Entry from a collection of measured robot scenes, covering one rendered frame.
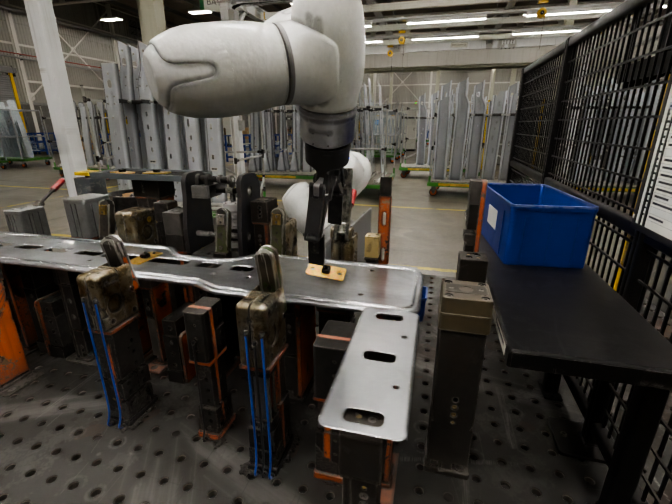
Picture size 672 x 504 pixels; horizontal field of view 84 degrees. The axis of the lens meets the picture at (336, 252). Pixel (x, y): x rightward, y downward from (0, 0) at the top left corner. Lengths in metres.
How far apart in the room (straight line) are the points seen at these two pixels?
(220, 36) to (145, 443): 0.76
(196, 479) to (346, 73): 0.73
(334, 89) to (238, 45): 0.14
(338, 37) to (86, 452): 0.87
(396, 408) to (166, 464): 0.53
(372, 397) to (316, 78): 0.41
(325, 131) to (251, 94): 0.13
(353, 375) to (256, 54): 0.42
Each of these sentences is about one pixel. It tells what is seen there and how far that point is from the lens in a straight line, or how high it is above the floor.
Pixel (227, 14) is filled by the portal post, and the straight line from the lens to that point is 7.68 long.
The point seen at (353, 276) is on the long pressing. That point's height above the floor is 1.00.
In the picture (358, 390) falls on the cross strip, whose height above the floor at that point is 1.00.
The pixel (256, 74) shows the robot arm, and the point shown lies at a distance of 0.51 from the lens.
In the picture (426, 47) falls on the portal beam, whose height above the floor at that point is 3.38.
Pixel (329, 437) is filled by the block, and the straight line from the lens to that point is 0.73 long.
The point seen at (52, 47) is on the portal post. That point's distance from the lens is 4.83.
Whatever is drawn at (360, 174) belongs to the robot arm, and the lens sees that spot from 1.50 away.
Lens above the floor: 1.31
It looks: 19 degrees down
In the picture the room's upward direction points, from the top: straight up
